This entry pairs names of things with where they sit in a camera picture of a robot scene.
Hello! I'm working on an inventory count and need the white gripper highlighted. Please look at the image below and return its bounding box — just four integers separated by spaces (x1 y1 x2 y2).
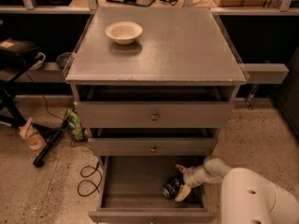
175 164 208 202

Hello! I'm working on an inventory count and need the blue pepsi can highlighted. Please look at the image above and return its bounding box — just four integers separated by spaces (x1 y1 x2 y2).
163 176 184 199

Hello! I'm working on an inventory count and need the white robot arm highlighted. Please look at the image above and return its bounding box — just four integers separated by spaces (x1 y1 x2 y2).
175 156 299 224

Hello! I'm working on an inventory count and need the brass middle drawer knob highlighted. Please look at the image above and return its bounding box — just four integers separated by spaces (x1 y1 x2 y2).
149 146 157 153

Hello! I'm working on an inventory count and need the brass drawer knob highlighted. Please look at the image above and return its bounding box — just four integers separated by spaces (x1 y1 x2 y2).
150 113 160 120
149 146 157 153

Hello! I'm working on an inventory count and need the grey bottom drawer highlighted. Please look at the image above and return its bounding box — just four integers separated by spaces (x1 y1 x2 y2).
89 155 216 224

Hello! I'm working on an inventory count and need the grey drawer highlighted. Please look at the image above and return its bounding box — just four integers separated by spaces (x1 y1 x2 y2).
89 155 216 224
89 128 218 156
75 87 233 128

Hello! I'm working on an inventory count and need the grey middle drawer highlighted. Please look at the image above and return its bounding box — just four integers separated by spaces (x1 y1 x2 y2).
89 128 218 156

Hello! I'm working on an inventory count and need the brass top drawer knob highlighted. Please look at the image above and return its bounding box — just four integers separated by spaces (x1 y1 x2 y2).
150 113 160 120

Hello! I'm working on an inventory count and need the grey drawer cabinet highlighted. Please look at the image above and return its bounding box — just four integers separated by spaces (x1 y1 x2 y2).
63 6 250 173

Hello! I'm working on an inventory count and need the grey top drawer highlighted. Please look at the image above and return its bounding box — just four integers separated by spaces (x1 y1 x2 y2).
75 87 233 128

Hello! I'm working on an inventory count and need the green chip bag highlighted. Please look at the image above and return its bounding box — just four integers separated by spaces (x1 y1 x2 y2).
66 108 88 142

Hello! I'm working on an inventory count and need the black stand leg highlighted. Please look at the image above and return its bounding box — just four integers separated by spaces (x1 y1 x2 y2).
33 120 67 168

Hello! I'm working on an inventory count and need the pink plastic bag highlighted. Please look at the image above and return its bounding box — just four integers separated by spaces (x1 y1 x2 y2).
19 117 46 153

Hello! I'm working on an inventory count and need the white paper bowl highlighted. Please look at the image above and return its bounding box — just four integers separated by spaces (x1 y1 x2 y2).
106 21 143 45

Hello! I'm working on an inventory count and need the dark blue bowl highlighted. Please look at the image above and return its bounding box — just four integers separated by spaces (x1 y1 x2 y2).
55 52 73 69

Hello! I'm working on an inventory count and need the white cup on shelf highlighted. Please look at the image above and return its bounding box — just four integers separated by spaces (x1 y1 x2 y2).
31 52 46 70

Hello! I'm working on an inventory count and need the black floor cable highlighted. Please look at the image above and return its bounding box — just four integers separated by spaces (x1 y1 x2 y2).
76 161 103 198

